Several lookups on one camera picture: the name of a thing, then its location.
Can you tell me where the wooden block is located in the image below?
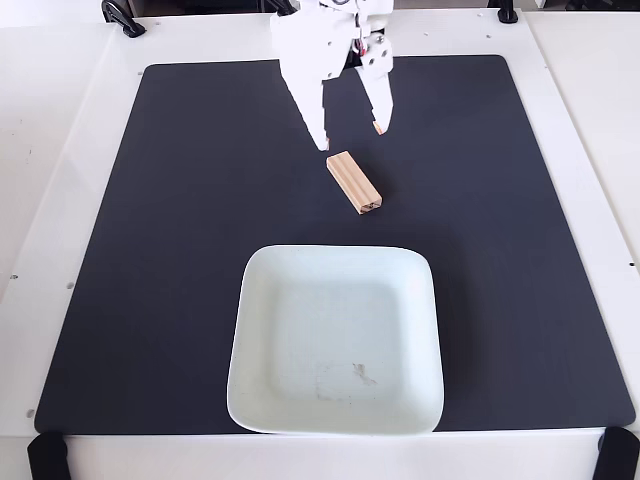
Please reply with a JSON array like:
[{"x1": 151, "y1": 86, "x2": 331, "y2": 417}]
[{"x1": 325, "y1": 150, "x2": 384, "y2": 216}]

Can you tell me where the black table clamp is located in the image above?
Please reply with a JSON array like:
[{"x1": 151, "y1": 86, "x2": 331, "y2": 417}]
[
  {"x1": 597, "y1": 427, "x2": 640, "y2": 480},
  {"x1": 27, "y1": 430, "x2": 69, "y2": 480},
  {"x1": 267, "y1": 0, "x2": 301, "y2": 19},
  {"x1": 492, "y1": 0, "x2": 521, "y2": 24},
  {"x1": 101, "y1": 0, "x2": 147, "y2": 39}
]

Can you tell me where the white square plate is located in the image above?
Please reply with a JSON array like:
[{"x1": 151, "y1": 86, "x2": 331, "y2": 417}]
[{"x1": 226, "y1": 244, "x2": 445, "y2": 436}]

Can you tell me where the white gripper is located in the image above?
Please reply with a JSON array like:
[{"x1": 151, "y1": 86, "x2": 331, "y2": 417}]
[{"x1": 269, "y1": 0, "x2": 396, "y2": 153}]

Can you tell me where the red black white cable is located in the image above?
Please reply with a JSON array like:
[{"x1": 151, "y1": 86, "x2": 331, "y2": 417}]
[{"x1": 351, "y1": 9, "x2": 370, "y2": 57}]

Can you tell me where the black mat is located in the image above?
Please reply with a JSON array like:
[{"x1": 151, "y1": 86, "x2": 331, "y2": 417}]
[{"x1": 33, "y1": 54, "x2": 636, "y2": 435}]

